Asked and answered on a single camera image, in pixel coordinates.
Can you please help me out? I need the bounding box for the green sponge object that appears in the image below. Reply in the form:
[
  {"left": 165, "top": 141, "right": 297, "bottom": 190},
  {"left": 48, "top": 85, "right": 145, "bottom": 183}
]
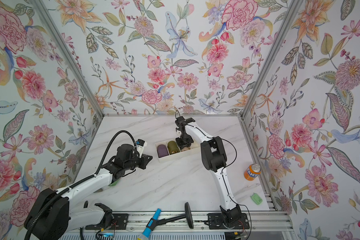
[{"left": 251, "top": 193, "right": 263, "bottom": 205}]

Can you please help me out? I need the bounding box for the blue handled black tool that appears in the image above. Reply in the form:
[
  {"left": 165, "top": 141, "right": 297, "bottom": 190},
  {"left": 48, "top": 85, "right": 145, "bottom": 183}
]
[{"left": 137, "top": 202, "right": 194, "bottom": 240}]

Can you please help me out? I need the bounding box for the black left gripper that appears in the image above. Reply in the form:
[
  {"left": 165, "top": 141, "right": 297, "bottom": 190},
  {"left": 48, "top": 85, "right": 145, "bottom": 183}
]
[{"left": 123, "top": 154, "right": 154, "bottom": 172}]

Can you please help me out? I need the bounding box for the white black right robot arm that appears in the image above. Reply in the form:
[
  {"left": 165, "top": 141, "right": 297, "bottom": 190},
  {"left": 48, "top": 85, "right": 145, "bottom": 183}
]
[{"left": 175, "top": 116, "right": 252, "bottom": 230}]

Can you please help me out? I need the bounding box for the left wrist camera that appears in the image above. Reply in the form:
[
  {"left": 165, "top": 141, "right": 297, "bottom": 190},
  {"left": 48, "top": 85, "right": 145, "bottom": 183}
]
[{"left": 136, "top": 139, "right": 147, "bottom": 158}]

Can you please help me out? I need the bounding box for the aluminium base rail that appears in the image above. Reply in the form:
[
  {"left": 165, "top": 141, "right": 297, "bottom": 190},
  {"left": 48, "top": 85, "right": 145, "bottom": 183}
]
[{"left": 35, "top": 210, "right": 295, "bottom": 240}]

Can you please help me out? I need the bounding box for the aluminium corner post right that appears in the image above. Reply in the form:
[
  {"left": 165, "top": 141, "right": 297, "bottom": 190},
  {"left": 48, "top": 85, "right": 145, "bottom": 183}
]
[{"left": 241, "top": 0, "right": 304, "bottom": 118}]

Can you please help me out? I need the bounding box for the aluminium corner post left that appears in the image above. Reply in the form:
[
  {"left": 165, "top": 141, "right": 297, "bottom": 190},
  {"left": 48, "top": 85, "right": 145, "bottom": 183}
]
[{"left": 29, "top": 0, "right": 105, "bottom": 118}]

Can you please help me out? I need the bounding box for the beige pink purple striped sock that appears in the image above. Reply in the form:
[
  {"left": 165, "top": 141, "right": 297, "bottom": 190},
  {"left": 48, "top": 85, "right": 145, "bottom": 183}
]
[{"left": 181, "top": 147, "right": 191, "bottom": 152}]

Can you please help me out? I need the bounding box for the cream divided organizer tray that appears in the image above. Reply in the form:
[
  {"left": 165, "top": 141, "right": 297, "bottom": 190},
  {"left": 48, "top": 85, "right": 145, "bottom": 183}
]
[{"left": 154, "top": 138, "right": 201, "bottom": 163}]

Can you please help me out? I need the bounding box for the rolled purple sock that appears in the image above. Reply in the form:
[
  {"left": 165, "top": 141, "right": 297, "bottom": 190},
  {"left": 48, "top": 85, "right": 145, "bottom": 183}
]
[{"left": 157, "top": 144, "right": 169, "bottom": 158}]

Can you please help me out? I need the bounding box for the aluminium corner post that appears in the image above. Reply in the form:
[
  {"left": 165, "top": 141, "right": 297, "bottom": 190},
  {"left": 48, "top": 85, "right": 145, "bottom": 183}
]
[
  {"left": 29, "top": 0, "right": 105, "bottom": 118},
  {"left": 241, "top": 0, "right": 304, "bottom": 118}
]

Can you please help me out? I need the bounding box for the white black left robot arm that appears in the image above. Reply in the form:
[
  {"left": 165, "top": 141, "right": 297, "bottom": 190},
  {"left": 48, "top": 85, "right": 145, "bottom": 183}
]
[{"left": 24, "top": 130, "right": 153, "bottom": 240}]

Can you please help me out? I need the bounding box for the rolled green sock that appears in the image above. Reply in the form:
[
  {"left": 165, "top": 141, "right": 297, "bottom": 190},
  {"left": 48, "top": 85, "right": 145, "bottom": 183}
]
[{"left": 167, "top": 141, "right": 181, "bottom": 155}]

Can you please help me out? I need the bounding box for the green packet on table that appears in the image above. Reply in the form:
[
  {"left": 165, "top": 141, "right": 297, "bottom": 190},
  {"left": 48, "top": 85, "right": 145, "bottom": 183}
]
[{"left": 108, "top": 179, "right": 120, "bottom": 187}]

